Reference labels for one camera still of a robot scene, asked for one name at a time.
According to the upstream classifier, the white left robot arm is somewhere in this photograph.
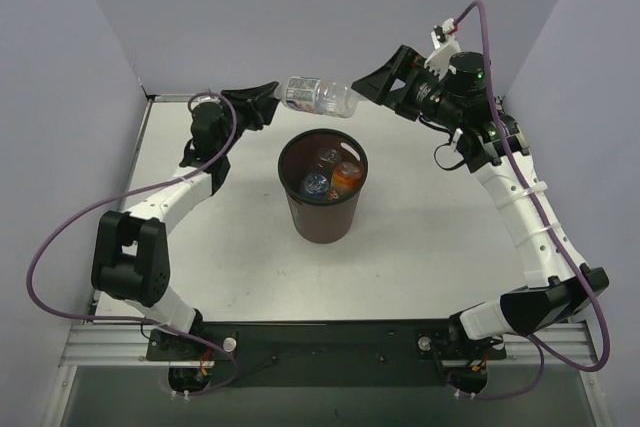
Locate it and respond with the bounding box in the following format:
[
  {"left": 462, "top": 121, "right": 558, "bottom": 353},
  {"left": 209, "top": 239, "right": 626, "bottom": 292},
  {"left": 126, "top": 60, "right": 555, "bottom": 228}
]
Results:
[{"left": 91, "top": 82, "right": 279, "bottom": 359}]

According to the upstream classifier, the clear plastic bottle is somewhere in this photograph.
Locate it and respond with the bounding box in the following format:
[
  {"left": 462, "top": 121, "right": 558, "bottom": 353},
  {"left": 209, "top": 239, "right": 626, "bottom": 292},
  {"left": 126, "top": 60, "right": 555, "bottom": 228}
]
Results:
[{"left": 314, "top": 147, "right": 342, "bottom": 175}]

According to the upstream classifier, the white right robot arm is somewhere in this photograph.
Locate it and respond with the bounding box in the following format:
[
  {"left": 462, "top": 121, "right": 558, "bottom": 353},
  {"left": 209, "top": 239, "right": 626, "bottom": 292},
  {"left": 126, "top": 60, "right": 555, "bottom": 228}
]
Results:
[{"left": 352, "top": 45, "right": 609, "bottom": 341}]

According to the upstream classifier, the blue label plastic bottle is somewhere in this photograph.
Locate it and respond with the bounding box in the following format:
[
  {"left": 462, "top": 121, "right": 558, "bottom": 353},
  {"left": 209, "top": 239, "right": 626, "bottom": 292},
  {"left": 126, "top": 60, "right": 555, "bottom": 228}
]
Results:
[{"left": 299, "top": 172, "right": 330, "bottom": 200}]

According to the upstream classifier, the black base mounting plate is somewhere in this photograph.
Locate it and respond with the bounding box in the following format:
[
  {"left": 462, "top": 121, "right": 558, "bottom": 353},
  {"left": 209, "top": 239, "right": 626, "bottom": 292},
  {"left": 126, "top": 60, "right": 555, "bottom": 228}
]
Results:
[{"left": 146, "top": 319, "right": 506, "bottom": 390}]

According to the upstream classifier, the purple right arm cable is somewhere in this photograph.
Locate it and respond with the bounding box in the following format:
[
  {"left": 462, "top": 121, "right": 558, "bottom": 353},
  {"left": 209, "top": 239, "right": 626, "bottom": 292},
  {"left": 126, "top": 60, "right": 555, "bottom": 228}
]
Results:
[{"left": 449, "top": 0, "right": 612, "bottom": 402}]

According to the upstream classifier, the brown plastic waste bin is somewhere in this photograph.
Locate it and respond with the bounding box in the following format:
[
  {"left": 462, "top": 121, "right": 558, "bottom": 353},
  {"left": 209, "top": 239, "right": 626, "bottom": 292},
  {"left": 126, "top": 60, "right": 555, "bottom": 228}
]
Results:
[{"left": 277, "top": 128, "right": 368, "bottom": 244}]

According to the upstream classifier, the orange label plastic bottle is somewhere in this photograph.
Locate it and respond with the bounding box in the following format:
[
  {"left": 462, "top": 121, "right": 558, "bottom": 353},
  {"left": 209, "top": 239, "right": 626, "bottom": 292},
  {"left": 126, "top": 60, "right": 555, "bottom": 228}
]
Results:
[{"left": 326, "top": 162, "right": 363, "bottom": 201}]

